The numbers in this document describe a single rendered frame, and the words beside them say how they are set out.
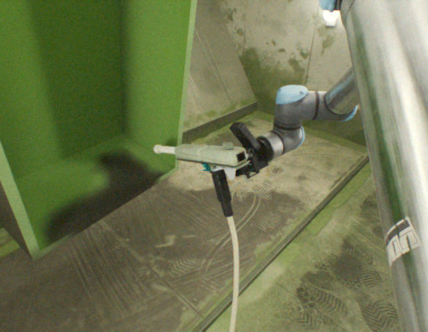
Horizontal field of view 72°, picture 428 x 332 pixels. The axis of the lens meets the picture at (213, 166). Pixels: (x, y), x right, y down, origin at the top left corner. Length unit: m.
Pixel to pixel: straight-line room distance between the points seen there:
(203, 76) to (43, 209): 1.77
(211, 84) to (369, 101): 2.30
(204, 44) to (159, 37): 1.64
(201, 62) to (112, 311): 1.96
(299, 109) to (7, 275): 1.39
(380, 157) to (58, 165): 1.17
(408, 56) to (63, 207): 1.03
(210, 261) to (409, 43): 1.24
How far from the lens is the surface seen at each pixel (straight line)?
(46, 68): 1.14
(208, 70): 2.62
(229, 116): 2.60
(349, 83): 0.81
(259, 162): 0.93
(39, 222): 1.11
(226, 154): 0.73
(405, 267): 0.27
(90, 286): 1.44
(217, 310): 1.29
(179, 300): 1.32
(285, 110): 0.95
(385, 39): 0.34
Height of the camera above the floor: 1.13
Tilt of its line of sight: 32 degrees down
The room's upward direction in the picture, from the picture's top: straight up
